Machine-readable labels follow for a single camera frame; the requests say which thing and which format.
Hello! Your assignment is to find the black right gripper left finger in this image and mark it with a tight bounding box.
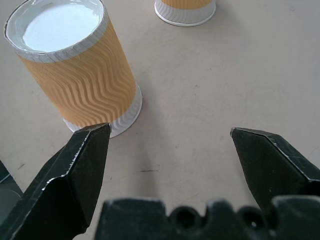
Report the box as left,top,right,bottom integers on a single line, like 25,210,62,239
0,122,112,240

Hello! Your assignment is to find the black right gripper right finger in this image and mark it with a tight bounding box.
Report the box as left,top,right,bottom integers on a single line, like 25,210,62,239
230,127,320,213

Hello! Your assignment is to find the orange ripple paper cup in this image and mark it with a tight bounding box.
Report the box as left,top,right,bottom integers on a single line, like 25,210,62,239
154,0,217,27
3,0,144,139

